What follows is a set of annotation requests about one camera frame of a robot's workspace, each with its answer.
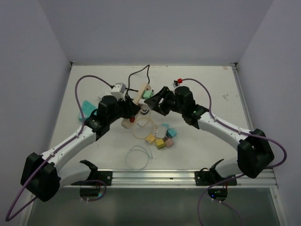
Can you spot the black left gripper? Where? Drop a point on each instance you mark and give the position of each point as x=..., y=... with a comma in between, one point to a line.
x=129, y=108

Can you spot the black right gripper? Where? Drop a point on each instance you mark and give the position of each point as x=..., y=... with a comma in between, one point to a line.
x=162, y=108

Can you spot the beige power strip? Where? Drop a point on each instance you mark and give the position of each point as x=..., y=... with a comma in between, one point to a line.
x=127, y=123

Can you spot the yellow charger plug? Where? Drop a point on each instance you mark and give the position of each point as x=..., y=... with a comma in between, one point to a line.
x=160, y=143
x=150, y=139

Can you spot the teal charger plug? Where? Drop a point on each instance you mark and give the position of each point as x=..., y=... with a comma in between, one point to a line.
x=171, y=133
x=165, y=125

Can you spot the teal triangular power socket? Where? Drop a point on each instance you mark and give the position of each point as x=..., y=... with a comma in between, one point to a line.
x=87, y=108

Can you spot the pink charger plug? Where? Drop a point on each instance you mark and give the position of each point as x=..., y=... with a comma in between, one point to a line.
x=169, y=142

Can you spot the white charger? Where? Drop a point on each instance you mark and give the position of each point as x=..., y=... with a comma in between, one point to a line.
x=160, y=132
x=141, y=102

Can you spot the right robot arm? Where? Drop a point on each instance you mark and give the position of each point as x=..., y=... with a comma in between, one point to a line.
x=254, y=153

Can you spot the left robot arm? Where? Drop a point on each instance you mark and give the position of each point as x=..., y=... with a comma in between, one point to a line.
x=44, y=174

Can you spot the green charger on beige strip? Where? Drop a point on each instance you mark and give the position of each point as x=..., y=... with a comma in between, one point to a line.
x=147, y=94

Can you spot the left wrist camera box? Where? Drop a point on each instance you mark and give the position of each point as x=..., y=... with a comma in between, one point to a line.
x=118, y=91

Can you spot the aluminium table edge rail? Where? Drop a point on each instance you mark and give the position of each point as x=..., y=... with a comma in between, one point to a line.
x=125, y=159

